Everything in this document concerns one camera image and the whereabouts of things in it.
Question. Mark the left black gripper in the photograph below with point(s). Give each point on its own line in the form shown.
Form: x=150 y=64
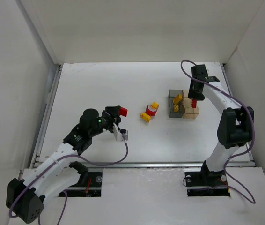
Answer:
x=113 y=115

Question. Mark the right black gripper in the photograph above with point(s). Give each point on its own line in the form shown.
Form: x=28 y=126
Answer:
x=195 y=93

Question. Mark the small red lego brick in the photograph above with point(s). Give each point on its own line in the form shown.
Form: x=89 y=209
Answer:
x=194 y=103

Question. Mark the yellow square face brick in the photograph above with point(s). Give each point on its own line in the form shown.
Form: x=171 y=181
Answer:
x=176 y=108

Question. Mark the red long lego brick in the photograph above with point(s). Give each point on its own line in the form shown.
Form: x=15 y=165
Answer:
x=123 y=112

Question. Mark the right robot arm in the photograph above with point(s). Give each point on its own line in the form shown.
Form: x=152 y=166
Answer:
x=234 y=130

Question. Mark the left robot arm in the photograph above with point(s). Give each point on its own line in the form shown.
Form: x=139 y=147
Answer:
x=27 y=197

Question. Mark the orange transparent container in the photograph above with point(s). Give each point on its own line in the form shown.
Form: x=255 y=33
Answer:
x=189 y=112

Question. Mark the grey transparent container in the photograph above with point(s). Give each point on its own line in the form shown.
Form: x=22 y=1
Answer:
x=171 y=95

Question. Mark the yellow curved lego brick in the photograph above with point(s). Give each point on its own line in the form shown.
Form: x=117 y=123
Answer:
x=145 y=117

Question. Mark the yellow rounded lego brick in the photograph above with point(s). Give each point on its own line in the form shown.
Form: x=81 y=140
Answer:
x=155 y=105

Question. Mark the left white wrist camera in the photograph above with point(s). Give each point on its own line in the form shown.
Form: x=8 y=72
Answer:
x=121 y=135

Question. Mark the aluminium rail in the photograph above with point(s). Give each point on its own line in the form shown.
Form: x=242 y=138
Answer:
x=149 y=165

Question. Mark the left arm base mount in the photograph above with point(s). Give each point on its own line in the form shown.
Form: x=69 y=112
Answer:
x=91 y=186

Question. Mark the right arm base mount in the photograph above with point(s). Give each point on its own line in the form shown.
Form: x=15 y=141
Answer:
x=206 y=185

